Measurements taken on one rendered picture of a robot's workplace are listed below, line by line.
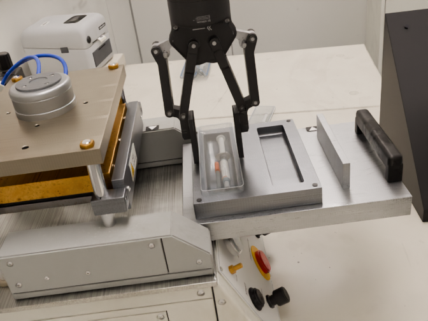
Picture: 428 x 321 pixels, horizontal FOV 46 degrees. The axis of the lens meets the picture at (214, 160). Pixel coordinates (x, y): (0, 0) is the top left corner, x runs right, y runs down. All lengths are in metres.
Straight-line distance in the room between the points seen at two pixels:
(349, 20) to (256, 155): 2.59
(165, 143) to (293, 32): 2.48
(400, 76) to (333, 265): 0.40
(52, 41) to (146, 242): 1.23
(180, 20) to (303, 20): 2.64
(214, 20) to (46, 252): 0.33
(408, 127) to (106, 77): 0.57
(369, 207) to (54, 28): 1.30
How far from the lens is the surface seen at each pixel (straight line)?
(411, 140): 1.02
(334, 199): 0.67
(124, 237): 0.61
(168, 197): 0.78
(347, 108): 1.41
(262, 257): 0.84
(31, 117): 0.68
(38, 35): 1.78
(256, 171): 0.69
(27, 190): 0.66
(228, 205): 0.65
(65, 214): 0.81
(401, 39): 1.10
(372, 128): 0.76
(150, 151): 0.85
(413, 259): 0.93
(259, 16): 3.22
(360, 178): 0.72
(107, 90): 0.72
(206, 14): 0.61
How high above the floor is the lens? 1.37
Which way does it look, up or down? 31 degrees down
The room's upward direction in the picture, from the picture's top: 8 degrees counter-clockwise
